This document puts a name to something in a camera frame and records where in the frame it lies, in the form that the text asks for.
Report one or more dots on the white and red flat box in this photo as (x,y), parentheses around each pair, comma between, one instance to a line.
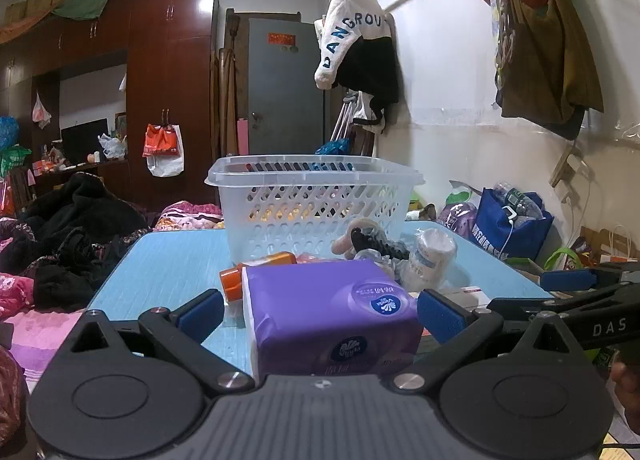
(467,296)

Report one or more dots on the pink floral quilt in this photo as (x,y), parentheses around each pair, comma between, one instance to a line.
(185,215)

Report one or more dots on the wooden sticks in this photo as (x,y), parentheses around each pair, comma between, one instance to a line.
(229,99)

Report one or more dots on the small cardboard box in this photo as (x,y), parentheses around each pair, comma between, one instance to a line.
(39,3)

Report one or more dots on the framed picture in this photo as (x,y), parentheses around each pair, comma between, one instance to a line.
(121,125)

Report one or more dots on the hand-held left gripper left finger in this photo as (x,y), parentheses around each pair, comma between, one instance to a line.
(200,316)

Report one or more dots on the orange bottle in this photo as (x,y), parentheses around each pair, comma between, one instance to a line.
(232,282)

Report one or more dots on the green mesh bag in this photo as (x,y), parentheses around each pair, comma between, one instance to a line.
(14,159)

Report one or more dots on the pink bedsheet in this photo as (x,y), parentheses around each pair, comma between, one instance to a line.
(35,335)

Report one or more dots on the black television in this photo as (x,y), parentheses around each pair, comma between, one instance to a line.
(82,139)

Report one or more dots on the pink board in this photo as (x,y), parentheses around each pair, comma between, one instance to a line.
(242,137)

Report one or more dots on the person's right hand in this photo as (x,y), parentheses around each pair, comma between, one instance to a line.
(627,382)

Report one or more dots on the olive hanging bag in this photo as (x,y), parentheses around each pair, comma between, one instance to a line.
(545,59)

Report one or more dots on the black clothing pile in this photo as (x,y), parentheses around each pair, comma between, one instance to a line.
(75,225)

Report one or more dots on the purple bag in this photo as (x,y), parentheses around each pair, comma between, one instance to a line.
(457,220)

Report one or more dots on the blue tote bag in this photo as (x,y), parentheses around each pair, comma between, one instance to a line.
(520,240)

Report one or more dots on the purple tissue pack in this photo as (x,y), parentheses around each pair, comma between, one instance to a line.
(320,310)

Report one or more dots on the blue plastic bag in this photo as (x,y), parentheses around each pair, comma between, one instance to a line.
(7,132)

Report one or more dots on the grey metal door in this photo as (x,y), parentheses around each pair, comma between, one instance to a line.
(285,89)

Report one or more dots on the white paper bag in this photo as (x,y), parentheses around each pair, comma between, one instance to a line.
(620,247)

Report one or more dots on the orange and white plastic bag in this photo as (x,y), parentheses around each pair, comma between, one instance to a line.
(162,139)

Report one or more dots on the plastic water bottle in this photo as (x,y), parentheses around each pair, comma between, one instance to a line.
(517,200)

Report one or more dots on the clear plastic basket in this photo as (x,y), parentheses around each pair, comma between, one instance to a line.
(310,200)

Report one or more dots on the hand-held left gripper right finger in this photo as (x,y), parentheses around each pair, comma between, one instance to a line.
(440,316)

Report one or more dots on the wooden wall bracket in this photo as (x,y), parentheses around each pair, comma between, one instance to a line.
(565,164)

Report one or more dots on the black hanging garment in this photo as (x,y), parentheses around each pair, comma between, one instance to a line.
(372,69)

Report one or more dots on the brown wooden wardrobe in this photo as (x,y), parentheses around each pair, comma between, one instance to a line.
(165,69)

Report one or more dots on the thin white hanging bag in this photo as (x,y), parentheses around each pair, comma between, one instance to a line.
(41,112)

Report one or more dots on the blue mesh bag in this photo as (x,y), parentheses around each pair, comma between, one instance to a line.
(332,146)

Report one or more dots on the white folding rack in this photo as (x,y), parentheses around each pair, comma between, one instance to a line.
(345,114)

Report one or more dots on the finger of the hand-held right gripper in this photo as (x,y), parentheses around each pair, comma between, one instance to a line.
(567,279)
(530,305)

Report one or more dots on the white and black garment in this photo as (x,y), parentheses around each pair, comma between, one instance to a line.
(369,112)

